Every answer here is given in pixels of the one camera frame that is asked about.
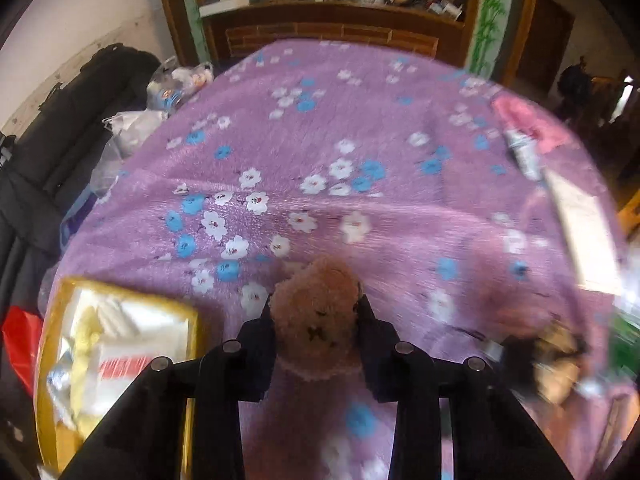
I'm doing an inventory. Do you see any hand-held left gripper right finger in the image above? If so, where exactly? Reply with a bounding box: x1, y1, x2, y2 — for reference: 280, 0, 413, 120
356, 294, 576, 480

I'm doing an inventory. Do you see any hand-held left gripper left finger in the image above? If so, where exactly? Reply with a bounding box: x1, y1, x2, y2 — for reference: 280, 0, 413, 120
60, 305, 276, 480

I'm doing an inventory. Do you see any brown plush bear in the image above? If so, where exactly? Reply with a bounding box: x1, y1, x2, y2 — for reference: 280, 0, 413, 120
269, 255, 365, 380

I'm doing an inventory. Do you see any yellow-rimmed cardboard box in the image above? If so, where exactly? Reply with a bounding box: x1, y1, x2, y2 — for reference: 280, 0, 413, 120
35, 276, 201, 480

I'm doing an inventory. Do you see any white cloth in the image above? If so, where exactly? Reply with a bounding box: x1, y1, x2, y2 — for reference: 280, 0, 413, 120
97, 297, 141, 341

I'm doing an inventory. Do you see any purple blue bag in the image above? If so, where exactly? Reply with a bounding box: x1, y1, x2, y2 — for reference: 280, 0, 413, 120
59, 185, 101, 256

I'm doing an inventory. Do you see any purple floral tablecloth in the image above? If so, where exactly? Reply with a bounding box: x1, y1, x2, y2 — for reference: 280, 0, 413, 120
37, 39, 631, 480

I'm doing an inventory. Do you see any red plastic bag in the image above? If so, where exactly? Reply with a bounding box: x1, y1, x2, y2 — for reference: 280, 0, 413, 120
1, 306, 45, 396

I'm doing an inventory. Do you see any white paper sheet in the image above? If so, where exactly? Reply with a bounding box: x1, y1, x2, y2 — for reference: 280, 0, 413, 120
542, 167, 626, 296

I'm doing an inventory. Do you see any white tag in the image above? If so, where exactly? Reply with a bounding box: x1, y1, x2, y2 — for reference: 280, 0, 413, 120
502, 127, 546, 181

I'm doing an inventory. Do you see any crumpled white plastic bag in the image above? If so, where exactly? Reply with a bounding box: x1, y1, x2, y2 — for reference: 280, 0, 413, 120
90, 110, 168, 196

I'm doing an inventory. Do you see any plastic bag with colourful bottles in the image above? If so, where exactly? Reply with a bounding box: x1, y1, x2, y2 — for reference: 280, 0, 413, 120
146, 57, 216, 111

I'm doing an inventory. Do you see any pink cloth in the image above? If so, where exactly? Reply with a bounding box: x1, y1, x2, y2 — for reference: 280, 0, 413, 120
491, 95, 571, 153

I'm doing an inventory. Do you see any black sofa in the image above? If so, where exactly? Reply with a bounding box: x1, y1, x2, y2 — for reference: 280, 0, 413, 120
0, 45, 161, 311

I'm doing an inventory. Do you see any wooden cabinet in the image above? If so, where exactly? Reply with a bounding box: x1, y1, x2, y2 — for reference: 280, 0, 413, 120
152, 0, 543, 86

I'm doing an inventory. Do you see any white flat box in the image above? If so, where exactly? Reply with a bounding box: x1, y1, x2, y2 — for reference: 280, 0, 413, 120
199, 0, 251, 17

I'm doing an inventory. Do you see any brown wooden door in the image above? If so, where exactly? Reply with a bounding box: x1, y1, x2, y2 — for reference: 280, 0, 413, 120
515, 0, 576, 96

